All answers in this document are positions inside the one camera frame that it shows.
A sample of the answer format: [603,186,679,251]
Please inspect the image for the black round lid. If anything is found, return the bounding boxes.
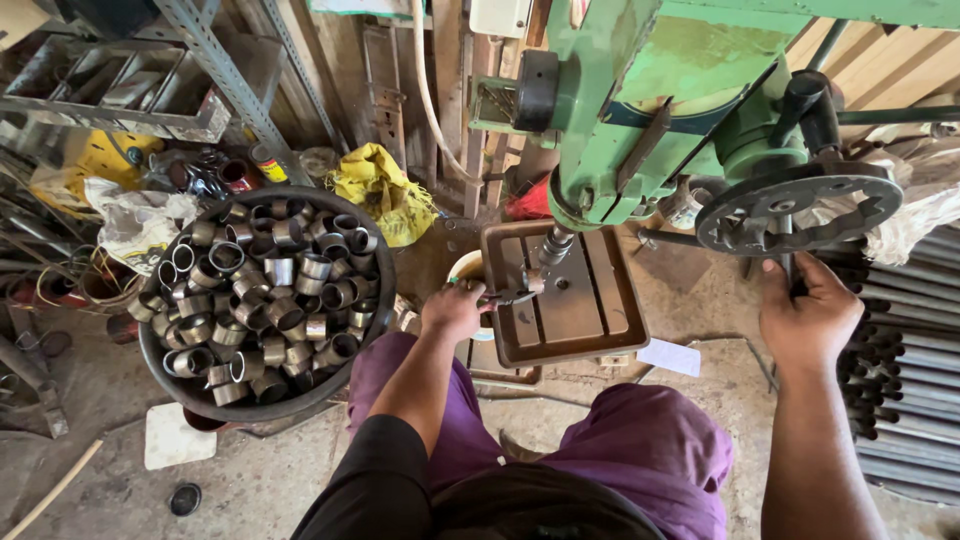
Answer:
[168,482,204,519]

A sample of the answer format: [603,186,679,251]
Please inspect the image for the crumpled white plastic bag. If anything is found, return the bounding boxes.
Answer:
[84,176,200,277]

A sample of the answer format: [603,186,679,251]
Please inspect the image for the stack of metal pipes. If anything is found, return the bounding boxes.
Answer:
[817,221,960,507]

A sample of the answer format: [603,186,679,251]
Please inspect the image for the black round tub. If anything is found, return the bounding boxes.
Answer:
[138,185,399,424]

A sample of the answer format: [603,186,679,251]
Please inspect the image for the person's right hand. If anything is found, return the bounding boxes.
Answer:
[759,251,866,372]

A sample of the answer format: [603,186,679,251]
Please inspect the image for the white hose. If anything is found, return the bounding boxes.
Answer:
[409,0,485,189]

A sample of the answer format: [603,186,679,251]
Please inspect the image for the yellow woven sack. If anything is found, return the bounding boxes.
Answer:
[325,142,439,249]

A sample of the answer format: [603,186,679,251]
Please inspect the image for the white electrical box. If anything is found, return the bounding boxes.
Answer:
[469,0,534,40]

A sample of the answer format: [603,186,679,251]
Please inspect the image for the metal pliers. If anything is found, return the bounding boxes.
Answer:
[448,276,543,313]

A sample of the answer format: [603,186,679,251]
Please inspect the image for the red and yellow can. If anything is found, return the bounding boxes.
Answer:
[248,141,291,186]

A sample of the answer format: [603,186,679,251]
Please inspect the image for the yellow plastic canister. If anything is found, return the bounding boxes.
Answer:
[73,129,166,192]

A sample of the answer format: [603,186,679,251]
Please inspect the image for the wooden stick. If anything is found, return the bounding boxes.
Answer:
[2,438,105,540]

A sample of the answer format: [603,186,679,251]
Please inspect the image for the white plastic bucket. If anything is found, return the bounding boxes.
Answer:
[447,249,498,343]

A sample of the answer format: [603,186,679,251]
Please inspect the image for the white woven sack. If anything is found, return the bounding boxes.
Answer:
[795,135,960,267]

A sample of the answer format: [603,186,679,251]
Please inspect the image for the white paper sheet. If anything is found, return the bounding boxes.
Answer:
[636,337,702,378]

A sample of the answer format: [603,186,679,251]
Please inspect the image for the person's purple trousers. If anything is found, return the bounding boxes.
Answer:
[345,331,735,540]

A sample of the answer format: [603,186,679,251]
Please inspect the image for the brown metal drill table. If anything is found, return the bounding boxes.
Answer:
[480,219,652,369]

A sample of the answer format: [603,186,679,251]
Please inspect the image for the person's black shirt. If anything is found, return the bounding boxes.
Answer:
[291,414,667,540]

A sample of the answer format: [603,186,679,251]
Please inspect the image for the grey metal shelf rack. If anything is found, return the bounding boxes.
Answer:
[0,0,354,189]

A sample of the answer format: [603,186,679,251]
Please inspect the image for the pile of metal bushings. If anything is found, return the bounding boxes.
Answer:
[126,196,382,408]

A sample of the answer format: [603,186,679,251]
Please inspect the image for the person's left hand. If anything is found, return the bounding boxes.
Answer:
[420,279,497,346]

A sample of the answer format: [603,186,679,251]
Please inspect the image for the green drill press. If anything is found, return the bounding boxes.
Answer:
[468,0,960,269]

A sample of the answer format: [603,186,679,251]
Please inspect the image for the white square tile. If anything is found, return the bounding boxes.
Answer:
[143,402,219,472]

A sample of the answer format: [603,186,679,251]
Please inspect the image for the black feed wheel with handle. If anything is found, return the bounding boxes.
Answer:
[693,69,906,295]

